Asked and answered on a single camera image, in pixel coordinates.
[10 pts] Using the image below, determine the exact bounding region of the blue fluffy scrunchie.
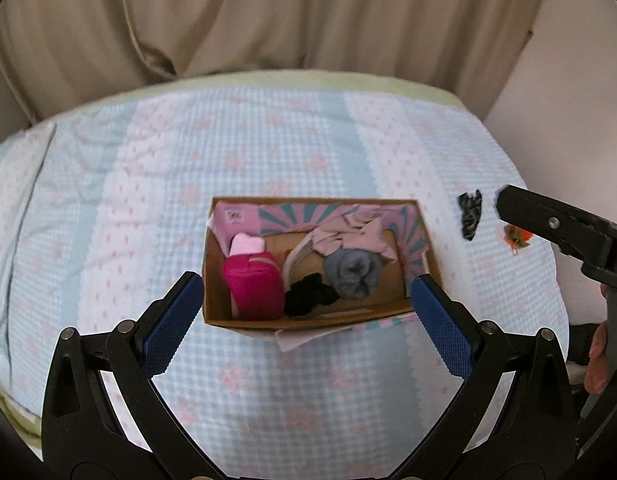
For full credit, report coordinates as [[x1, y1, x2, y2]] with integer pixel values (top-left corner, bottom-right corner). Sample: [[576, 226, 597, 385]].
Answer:
[[323, 248, 383, 300]]

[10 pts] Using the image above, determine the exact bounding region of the black fabric scrunchie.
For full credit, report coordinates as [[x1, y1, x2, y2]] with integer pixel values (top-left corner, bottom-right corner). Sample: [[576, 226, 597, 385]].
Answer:
[[284, 273, 340, 318]]

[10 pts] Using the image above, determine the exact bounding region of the orange fluffy strawberry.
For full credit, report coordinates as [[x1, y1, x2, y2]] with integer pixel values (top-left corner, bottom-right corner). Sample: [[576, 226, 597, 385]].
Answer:
[[503, 224, 534, 256]]

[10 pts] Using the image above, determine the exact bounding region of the magenta pouch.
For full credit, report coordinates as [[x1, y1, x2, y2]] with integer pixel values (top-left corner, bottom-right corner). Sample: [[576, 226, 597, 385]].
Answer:
[[222, 252, 286, 321]]

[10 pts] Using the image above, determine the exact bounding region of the open cardboard box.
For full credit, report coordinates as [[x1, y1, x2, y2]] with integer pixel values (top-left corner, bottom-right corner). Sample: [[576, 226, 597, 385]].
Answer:
[[203, 197, 441, 332]]

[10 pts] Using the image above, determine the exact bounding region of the brown and grey plush clip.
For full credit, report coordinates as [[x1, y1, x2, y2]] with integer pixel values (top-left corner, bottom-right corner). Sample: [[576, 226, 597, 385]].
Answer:
[[282, 235, 314, 292]]

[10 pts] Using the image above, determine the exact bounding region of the beige curtain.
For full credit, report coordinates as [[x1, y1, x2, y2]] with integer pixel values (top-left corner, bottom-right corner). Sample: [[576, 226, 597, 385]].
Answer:
[[0, 0, 543, 122]]

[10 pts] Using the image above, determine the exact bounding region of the person's right hand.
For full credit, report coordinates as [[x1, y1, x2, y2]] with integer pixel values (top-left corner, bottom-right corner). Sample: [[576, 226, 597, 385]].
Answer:
[[583, 283, 612, 396]]

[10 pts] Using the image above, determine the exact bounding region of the mauve fabric bow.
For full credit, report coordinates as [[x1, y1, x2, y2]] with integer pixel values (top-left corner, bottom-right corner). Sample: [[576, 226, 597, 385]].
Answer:
[[307, 206, 397, 263]]

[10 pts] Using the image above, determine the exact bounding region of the black patterned scrunchie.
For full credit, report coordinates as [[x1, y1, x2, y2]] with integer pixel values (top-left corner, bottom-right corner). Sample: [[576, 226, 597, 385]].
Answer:
[[457, 190, 483, 242]]

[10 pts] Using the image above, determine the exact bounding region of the pink fluffy scrunchie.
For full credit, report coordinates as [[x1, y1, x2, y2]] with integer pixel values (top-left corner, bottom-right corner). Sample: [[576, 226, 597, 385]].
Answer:
[[229, 232, 266, 256]]

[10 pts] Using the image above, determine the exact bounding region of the blue pink checkered blanket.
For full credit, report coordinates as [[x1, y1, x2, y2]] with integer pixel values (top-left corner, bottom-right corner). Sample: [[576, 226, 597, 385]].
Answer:
[[0, 80, 569, 479]]

